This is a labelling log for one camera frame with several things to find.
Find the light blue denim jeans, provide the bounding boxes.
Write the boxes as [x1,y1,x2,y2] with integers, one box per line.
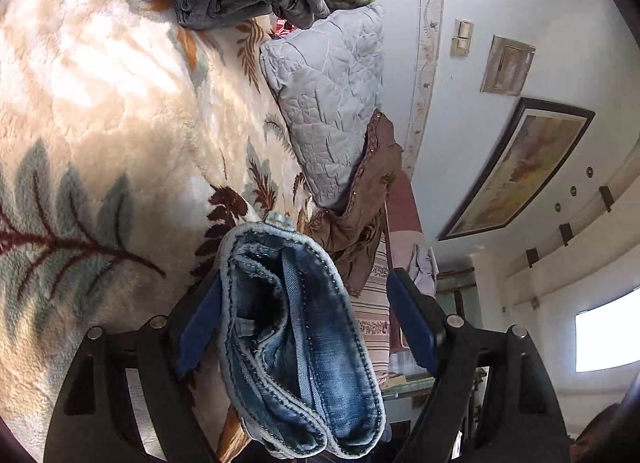
[217,212,386,460]

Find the pink striped floral bedsheet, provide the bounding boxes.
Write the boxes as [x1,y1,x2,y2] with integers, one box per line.
[350,173,438,384]

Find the brown satin garment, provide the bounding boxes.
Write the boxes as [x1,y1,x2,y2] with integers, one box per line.
[306,111,401,297]

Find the cream fern-print fleece blanket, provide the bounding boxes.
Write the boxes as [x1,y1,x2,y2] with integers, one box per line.
[1,0,308,460]

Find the framed landscape painting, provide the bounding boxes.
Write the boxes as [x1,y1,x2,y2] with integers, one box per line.
[438,97,596,241]

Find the grey quilted pillow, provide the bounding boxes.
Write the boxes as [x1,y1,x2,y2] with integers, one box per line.
[260,4,384,210]

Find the small framed wall picture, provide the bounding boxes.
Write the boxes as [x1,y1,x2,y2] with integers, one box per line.
[480,35,536,96]

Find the beige wall switch plate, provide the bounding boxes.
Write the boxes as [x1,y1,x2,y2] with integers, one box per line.
[450,19,474,57]

